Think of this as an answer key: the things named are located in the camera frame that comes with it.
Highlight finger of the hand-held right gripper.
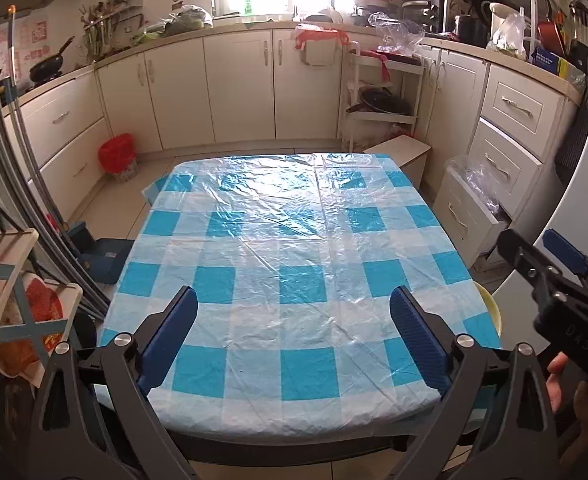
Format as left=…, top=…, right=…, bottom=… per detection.
left=496, top=228, right=566, bottom=295
left=542, top=228, right=588, bottom=309

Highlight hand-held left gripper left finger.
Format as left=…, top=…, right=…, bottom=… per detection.
left=34, top=285, right=199, bottom=480

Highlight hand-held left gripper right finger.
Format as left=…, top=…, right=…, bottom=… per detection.
left=390, top=285, right=562, bottom=480

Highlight yellow bowl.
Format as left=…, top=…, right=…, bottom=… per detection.
left=474, top=280, right=504, bottom=343

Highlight person's right hand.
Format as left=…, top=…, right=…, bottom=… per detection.
left=545, top=351, right=588, bottom=418

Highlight white refrigerator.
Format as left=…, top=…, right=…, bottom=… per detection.
left=489, top=35, right=588, bottom=321

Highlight clear plastic bag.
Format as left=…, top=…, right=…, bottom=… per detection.
left=446, top=155, right=504, bottom=213
left=369, top=11, right=425, bottom=56

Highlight blue dustpan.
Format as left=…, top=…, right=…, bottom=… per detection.
left=66, top=222, right=134, bottom=286

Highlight blue checked plastic tablecloth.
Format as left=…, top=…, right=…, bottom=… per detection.
left=96, top=152, right=504, bottom=441

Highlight cream drawer cabinet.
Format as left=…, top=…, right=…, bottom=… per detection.
left=419, top=45, right=572, bottom=273
left=4, top=70, right=112, bottom=211

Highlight dark low table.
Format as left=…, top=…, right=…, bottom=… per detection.
left=164, top=410, right=480, bottom=468

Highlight white rack blue crossbars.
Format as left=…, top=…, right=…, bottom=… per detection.
left=0, top=150, right=85, bottom=388

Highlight red waste basket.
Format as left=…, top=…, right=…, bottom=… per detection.
left=98, top=133, right=139, bottom=183

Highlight blue box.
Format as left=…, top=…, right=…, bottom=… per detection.
left=531, top=46, right=572, bottom=78

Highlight black frying pan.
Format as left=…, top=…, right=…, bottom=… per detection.
left=346, top=87, right=411, bottom=116

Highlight red pot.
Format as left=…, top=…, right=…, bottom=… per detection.
left=538, top=20, right=570, bottom=53

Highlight black kettle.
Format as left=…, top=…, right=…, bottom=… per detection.
left=454, top=14, right=490, bottom=48

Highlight grey metal poles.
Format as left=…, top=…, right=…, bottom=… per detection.
left=0, top=0, right=112, bottom=321

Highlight red cloth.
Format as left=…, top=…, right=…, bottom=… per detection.
left=361, top=50, right=422, bottom=83

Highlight white trolley rack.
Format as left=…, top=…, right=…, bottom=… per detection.
left=341, top=42, right=425, bottom=153

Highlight white counter shelf rack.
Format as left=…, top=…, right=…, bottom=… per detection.
left=399, top=0, right=550, bottom=61

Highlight cream base cabinets with doors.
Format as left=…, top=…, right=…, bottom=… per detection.
left=96, top=27, right=347, bottom=153

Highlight hanging white bin red bag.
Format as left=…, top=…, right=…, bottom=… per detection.
left=294, top=24, right=351, bottom=68

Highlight black wok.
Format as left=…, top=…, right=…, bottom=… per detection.
left=28, top=36, right=75, bottom=83

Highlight bagged green vegetables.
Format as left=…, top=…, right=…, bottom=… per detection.
left=132, top=5, right=213, bottom=46

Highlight blue mop pole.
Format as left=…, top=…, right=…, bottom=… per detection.
left=4, top=5, right=24, bottom=111

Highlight wall utensil rack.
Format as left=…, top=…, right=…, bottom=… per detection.
left=76, top=0, right=147, bottom=63

